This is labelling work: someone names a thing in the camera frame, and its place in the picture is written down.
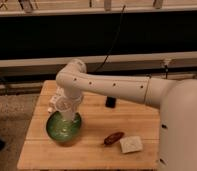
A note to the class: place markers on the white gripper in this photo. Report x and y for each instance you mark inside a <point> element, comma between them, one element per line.
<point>75,101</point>

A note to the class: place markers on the white ceramic cup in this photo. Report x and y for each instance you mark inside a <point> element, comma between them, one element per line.
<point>65,107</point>

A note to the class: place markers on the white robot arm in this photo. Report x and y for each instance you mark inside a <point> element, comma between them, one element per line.
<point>175,100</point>

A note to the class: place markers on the green ceramic bowl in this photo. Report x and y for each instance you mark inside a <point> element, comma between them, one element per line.
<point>62,130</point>

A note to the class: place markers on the black rectangular block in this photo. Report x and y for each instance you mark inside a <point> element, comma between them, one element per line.
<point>110,102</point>

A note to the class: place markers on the brown sausage toy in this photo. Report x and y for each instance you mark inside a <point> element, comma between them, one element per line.
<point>111,139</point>

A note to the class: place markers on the white square sponge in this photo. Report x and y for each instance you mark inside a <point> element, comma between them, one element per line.
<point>131,144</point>

